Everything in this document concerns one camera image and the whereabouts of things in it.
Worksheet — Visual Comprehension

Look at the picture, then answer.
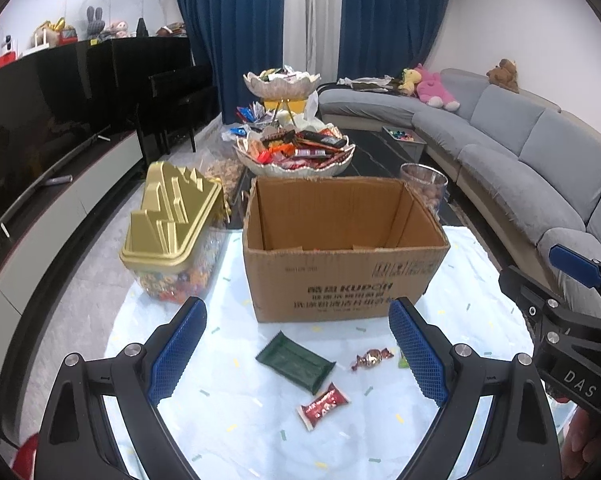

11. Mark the small grey candy box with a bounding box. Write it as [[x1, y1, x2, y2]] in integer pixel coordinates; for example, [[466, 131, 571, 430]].
[[382, 126, 428, 161]]

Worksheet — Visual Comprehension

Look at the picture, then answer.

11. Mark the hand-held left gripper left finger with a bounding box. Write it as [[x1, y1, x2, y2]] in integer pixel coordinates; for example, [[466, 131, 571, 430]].
[[33, 296, 208, 480]]

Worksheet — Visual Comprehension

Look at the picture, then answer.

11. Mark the pile of red black snacks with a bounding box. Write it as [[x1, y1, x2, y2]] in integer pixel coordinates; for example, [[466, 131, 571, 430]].
[[245, 129, 349, 163]]

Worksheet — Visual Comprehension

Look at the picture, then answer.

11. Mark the red candy packet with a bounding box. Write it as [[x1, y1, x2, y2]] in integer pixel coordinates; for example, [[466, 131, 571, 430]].
[[296, 381, 351, 432]]

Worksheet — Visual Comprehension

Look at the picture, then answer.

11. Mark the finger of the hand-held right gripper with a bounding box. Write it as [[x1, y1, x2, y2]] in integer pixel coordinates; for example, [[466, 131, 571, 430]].
[[551, 244, 601, 306], [498, 266, 601, 346]]

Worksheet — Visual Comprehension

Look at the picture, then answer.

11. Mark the person's right hand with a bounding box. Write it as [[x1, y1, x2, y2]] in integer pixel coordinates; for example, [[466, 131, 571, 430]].
[[563, 402, 601, 480]]

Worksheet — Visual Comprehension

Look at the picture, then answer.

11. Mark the clear container with gold lid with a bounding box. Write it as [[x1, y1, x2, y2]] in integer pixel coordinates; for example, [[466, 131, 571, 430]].
[[119, 161, 226, 305]]

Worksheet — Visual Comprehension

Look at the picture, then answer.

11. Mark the dark cloth with white paper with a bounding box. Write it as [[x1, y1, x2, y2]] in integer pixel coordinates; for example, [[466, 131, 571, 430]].
[[337, 75, 401, 92]]

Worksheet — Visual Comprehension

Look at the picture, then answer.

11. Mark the grey sectional sofa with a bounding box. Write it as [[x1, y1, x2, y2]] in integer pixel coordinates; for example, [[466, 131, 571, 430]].
[[318, 67, 601, 311]]

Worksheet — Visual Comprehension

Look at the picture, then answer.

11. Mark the red object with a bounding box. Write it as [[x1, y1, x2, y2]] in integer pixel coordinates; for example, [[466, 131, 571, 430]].
[[13, 435, 44, 478]]

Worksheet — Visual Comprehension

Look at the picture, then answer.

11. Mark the wide blue curtain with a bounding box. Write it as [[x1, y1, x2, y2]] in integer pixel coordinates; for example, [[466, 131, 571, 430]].
[[173, 0, 287, 126]]

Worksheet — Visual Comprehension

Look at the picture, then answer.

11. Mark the glass jar of nuts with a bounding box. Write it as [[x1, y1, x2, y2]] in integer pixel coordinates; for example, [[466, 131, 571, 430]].
[[399, 162, 449, 216]]

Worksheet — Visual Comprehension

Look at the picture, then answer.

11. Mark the brown cardboard box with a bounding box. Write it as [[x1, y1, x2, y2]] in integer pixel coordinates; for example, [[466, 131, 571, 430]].
[[242, 176, 451, 324]]

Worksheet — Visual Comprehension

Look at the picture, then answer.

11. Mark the yellow green plush toy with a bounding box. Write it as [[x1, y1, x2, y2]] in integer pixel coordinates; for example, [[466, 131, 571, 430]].
[[398, 68, 422, 96]]

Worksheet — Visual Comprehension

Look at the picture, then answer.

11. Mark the curved black television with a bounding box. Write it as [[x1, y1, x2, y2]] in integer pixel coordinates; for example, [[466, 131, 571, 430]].
[[0, 40, 114, 233]]

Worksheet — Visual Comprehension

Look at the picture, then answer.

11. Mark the pile of foil snack packets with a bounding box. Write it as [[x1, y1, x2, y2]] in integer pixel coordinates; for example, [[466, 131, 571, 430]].
[[222, 101, 276, 141]]

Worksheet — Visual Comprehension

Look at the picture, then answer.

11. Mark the pink plush toy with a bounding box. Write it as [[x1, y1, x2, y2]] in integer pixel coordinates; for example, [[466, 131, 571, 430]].
[[415, 63, 460, 111]]

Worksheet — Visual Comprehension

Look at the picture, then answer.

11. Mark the pile of small white snacks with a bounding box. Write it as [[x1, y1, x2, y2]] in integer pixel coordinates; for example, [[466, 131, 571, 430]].
[[258, 65, 311, 82]]

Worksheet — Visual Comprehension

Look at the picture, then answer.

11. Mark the brown teddy bear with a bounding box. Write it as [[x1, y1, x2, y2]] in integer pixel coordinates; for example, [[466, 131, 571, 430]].
[[487, 59, 520, 93]]

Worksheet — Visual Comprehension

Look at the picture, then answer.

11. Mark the white ornament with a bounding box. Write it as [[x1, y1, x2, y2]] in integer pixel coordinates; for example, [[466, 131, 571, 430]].
[[300, 94, 326, 126]]

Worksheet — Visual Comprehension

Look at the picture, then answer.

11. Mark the white confetti table mat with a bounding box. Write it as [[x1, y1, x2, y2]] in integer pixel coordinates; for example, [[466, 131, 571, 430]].
[[103, 225, 566, 480]]

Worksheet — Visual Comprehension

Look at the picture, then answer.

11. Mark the white black television cabinet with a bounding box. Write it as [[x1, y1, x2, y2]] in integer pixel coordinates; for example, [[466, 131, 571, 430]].
[[0, 130, 144, 441]]

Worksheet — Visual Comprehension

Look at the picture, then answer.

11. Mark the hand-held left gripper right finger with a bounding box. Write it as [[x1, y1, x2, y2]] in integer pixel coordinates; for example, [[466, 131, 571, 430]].
[[388, 296, 566, 480]]

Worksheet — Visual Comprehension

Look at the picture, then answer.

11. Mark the clear bag of nuts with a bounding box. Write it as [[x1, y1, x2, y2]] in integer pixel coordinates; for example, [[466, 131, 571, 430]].
[[203, 157, 246, 196]]

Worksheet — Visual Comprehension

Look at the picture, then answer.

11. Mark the white sheer curtain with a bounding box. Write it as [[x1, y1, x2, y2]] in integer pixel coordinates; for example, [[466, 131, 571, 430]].
[[283, 0, 346, 91]]

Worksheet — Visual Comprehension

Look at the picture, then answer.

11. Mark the tan plush toy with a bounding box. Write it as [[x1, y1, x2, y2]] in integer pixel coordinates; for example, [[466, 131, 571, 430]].
[[35, 20, 66, 46]]

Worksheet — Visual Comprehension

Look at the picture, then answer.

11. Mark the black upright piano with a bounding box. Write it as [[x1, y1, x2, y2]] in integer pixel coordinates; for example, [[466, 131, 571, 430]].
[[88, 35, 220, 153]]

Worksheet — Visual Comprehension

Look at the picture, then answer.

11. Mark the black piano bench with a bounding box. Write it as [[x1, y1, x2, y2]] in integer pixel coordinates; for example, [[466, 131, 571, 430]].
[[163, 87, 218, 153]]

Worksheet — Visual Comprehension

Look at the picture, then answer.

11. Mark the two-tier white snack stand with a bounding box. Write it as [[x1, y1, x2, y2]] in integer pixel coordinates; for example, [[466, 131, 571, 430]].
[[233, 66, 357, 179]]

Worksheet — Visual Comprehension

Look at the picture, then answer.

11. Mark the yellow box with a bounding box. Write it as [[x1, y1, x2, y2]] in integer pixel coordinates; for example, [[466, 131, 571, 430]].
[[263, 97, 306, 115]]

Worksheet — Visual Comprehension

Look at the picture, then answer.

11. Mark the dark green snack packet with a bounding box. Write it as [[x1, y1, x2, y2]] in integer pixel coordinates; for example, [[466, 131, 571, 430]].
[[255, 331, 337, 395]]

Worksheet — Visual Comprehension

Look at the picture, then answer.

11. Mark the narrow blue curtain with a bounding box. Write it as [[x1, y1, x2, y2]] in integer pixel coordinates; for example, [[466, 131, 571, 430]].
[[338, 0, 455, 81]]

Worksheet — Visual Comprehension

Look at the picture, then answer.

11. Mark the brown twist-wrapped candy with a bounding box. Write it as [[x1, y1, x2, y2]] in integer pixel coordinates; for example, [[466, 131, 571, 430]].
[[351, 346, 395, 373]]

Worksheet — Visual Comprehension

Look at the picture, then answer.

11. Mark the grey bunny plush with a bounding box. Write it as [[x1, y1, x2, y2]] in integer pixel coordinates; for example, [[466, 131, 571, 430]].
[[85, 6, 105, 41]]

